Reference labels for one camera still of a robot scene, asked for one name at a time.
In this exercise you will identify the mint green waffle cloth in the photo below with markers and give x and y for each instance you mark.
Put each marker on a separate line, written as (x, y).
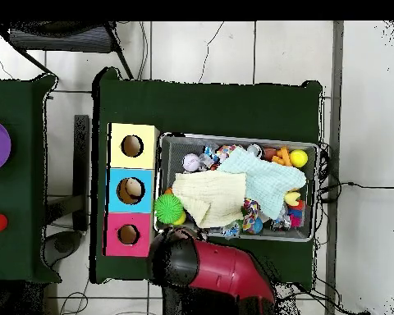
(266, 183)

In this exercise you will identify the black post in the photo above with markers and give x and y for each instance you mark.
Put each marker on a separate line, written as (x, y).
(82, 157)

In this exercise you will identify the grey rounded base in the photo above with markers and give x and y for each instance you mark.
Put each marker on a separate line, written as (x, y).
(64, 244)

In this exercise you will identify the black chair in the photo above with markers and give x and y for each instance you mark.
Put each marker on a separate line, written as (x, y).
(62, 39)

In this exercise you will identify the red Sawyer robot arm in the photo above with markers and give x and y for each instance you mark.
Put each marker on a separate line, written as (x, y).
(223, 269)

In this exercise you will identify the green spiky rubber ball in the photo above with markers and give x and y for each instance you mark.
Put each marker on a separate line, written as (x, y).
(168, 208)

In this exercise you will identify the globe print ball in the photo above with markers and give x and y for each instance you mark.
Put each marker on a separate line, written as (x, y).
(257, 226)

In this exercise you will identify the dark green table cloth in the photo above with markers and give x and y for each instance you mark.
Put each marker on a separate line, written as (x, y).
(216, 108)
(16, 197)

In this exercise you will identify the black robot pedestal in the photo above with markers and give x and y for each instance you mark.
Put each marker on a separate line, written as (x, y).
(184, 305)

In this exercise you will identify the orange plastic block toy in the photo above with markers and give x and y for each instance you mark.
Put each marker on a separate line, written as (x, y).
(284, 157)

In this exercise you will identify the pale yellow waffle cloth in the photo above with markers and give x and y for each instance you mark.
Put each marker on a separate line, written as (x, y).
(210, 193)

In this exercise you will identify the shallow mesh bin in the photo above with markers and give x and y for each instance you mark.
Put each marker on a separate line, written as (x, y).
(177, 147)

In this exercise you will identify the yellow duck toy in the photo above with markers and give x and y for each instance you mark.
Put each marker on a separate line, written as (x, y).
(292, 198)

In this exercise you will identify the wooden box with three holes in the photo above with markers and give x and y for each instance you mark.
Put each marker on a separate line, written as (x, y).
(118, 157)

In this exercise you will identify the white baseball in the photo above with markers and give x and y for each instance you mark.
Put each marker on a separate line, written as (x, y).
(191, 162)

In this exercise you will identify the yellow ball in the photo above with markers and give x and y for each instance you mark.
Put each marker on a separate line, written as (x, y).
(298, 158)

